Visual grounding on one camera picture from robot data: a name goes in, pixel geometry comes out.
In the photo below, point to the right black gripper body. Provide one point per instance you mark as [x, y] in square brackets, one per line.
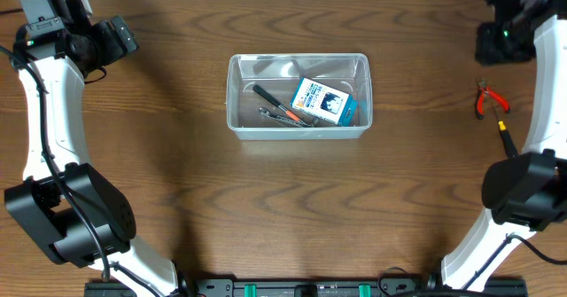
[516, 42]

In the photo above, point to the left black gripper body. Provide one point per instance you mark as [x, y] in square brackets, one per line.
[105, 50]

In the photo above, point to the clear plastic container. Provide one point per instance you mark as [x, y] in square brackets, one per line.
[279, 75]

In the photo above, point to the silver offset wrench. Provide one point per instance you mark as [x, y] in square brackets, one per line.
[283, 119]

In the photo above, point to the blue white screwdriver box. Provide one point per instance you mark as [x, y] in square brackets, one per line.
[323, 102]

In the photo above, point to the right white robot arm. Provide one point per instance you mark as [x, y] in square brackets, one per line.
[525, 193]

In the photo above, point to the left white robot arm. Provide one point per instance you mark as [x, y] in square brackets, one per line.
[72, 213]

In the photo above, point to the yellow black screwdriver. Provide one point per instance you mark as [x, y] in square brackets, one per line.
[507, 141]

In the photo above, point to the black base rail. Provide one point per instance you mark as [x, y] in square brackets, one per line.
[387, 286]

